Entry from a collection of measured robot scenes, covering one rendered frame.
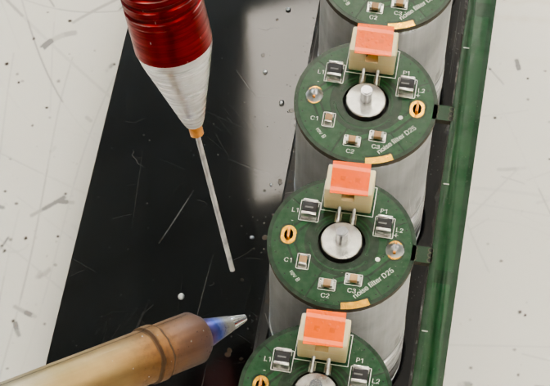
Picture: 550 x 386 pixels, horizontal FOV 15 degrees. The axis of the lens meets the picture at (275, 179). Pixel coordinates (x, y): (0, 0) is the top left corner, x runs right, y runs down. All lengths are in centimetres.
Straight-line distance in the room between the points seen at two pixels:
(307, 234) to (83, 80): 10
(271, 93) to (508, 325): 7
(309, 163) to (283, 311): 3
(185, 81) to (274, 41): 14
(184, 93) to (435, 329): 7
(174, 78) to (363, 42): 8
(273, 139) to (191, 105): 13
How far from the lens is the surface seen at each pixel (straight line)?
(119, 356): 30
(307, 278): 35
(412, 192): 38
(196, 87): 29
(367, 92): 36
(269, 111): 42
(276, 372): 34
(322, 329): 34
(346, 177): 35
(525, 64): 44
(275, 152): 42
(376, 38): 36
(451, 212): 35
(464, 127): 36
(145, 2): 28
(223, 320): 31
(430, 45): 38
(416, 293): 39
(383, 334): 36
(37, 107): 44
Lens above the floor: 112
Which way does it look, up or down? 60 degrees down
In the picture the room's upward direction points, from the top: straight up
